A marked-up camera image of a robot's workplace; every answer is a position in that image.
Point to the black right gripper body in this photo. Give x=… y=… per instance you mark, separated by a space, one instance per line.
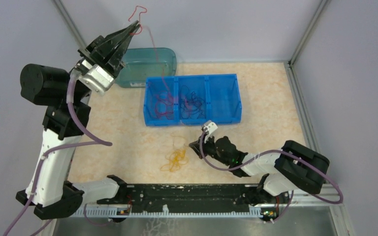
x=209 y=147

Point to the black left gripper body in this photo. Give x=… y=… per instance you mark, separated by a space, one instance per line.
x=92 y=55

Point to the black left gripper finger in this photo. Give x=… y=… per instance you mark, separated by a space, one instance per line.
x=107 y=44
x=120 y=43

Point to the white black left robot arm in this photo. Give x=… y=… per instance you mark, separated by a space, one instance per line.
x=62 y=93

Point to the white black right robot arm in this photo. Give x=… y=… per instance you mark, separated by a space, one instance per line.
x=294 y=166

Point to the teal transparent plastic tub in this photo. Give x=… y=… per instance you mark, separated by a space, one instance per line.
x=141 y=63

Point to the blue three-compartment plastic bin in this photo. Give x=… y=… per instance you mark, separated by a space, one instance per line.
x=192 y=100

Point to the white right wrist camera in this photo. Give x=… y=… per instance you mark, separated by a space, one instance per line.
x=209 y=127

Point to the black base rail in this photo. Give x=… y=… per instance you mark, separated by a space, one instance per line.
x=192 y=198

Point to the grey slotted cable duct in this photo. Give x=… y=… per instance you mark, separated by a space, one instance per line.
x=114 y=212

